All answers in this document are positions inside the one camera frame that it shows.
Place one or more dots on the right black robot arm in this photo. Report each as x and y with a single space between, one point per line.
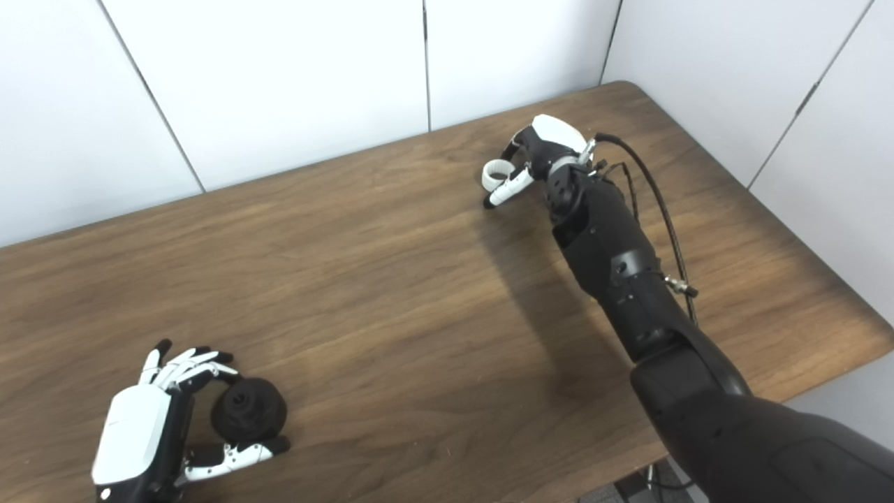
628 279

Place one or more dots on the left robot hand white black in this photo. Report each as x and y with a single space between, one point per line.
133 433

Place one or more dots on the round black part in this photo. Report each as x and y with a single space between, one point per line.
251 412

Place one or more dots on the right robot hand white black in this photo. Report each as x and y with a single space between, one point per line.
552 143

